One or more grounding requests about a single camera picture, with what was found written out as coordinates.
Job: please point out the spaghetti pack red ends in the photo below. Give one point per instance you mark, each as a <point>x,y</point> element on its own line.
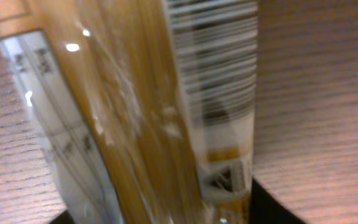
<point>144,110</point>

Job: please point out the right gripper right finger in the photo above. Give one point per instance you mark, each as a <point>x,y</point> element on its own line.
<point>265,209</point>

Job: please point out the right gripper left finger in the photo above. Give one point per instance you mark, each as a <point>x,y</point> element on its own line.
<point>63,218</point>

